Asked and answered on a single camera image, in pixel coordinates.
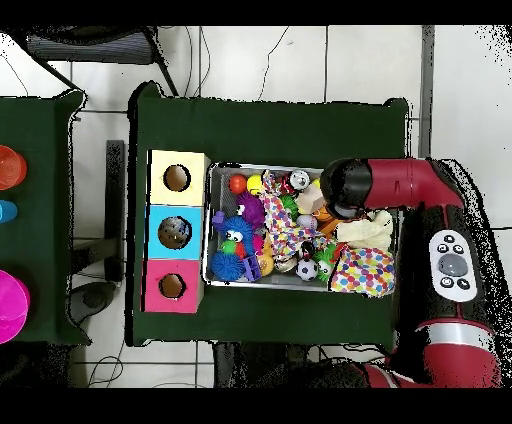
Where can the orange ribbed plastic cup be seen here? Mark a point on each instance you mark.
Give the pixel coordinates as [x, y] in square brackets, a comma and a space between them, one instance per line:
[11, 168]

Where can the magenta plastic bowl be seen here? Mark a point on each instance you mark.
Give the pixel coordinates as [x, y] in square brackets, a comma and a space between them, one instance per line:
[12, 308]

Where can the dark office chair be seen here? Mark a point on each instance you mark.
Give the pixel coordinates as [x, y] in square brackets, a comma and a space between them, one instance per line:
[92, 48]

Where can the dark green table cloth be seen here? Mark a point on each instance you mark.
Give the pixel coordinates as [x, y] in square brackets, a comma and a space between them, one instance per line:
[260, 132]

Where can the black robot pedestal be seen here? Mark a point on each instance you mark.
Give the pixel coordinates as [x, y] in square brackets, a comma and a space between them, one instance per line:
[256, 366]

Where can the small orange basketball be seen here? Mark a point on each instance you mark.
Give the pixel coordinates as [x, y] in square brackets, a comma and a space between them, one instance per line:
[322, 215]

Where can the purple spiky rubber ball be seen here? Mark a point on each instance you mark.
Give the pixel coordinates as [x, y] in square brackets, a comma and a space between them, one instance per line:
[251, 208]

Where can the wooden box with three holes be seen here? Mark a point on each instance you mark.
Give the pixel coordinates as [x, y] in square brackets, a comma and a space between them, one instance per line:
[160, 192]

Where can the blue plastic cup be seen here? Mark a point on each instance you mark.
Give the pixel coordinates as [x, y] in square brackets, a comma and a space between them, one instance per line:
[7, 212]

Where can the shallow mesh bin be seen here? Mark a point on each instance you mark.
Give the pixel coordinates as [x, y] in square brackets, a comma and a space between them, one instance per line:
[218, 178]

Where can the wide polka dot cloth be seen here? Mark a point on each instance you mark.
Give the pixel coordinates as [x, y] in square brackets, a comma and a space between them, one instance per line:
[364, 272]

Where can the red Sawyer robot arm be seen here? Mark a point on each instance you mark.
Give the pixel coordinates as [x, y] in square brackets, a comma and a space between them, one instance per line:
[400, 184]

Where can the orange ball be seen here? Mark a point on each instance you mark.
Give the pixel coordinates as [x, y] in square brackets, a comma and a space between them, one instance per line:
[237, 184]

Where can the small soccer ball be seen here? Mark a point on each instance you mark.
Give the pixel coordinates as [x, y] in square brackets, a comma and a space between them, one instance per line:
[307, 270]

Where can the plain wooden block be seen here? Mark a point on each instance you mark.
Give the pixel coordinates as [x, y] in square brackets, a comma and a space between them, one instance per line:
[308, 198]

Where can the green side table cloth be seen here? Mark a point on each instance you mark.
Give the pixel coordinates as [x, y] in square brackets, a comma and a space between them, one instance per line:
[44, 128]

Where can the yellow ball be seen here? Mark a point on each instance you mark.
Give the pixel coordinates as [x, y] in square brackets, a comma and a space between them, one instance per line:
[254, 184]
[316, 182]

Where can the crushed bottle with blue label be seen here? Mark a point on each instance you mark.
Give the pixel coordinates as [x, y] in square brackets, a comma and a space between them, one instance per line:
[183, 228]

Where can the silver topped drink can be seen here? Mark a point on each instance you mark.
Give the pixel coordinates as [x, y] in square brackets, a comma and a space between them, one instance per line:
[299, 179]

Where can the long polka dot cloth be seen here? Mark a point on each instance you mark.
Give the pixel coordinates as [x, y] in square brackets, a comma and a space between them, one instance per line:
[280, 218]

